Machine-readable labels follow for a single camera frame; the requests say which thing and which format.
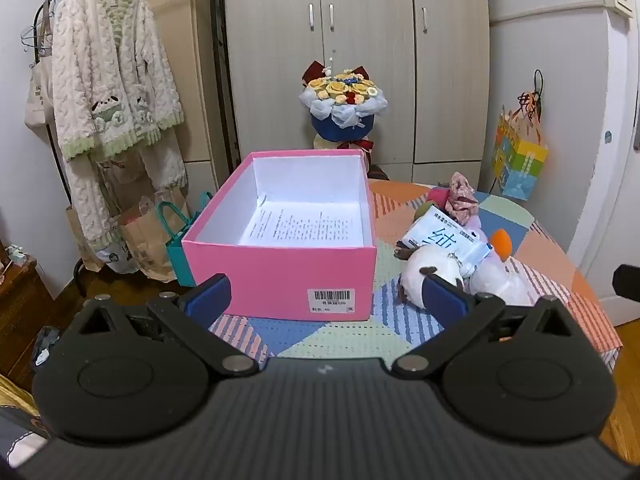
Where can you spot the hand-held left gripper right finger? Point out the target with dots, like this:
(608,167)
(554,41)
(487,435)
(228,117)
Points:
(445,301)

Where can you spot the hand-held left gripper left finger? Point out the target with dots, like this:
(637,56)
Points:
(207,301)

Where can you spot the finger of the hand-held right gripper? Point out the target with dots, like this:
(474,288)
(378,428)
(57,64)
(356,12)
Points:
(629,284)

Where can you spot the white brown plush toy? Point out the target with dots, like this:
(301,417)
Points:
(430,270)

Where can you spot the white duck plush toy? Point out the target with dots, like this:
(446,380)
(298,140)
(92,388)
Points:
(500,275)

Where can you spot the large white blue tissue packet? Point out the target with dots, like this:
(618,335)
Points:
(440,237)

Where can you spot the pink cardboard box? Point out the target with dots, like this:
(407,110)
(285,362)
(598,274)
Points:
(280,277)

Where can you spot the purple plush toy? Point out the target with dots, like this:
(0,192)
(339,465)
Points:
(475,225)

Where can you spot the green egg-shaped sponge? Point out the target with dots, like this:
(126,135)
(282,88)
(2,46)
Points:
(424,210)

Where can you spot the pink plush toy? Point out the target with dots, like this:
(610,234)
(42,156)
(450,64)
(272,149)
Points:
(439,195)

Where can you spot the pink floral scrunchie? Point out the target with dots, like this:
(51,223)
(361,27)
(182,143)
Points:
(461,195)

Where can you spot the teal gift bag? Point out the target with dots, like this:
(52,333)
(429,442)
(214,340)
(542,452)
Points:
(177,260)

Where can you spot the brown paper bag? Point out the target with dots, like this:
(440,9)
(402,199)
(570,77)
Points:
(147,245)

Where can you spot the patchwork tablecloth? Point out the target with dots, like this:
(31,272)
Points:
(540,270)

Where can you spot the white printed bag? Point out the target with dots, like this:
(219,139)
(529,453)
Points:
(116,257)

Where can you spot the white door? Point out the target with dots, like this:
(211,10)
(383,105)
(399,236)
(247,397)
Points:
(600,160)

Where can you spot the printed paper sheet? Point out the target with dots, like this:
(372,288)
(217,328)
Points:
(310,225)

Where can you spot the colourful paper gift bag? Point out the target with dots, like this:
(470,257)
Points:
(520,165)

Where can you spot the dark wooden cabinet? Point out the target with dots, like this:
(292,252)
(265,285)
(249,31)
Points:
(22,310)

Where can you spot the yellow flower bouquet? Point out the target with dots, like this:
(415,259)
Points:
(342,105)

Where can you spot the beige wooden wardrobe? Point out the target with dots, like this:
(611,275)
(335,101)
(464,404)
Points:
(370,60)

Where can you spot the fluffy cream pajama jacket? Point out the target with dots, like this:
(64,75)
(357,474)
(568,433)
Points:
(105,70)

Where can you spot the cream canvas tote bag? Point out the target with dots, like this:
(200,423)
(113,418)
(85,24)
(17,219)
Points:
(37,100)

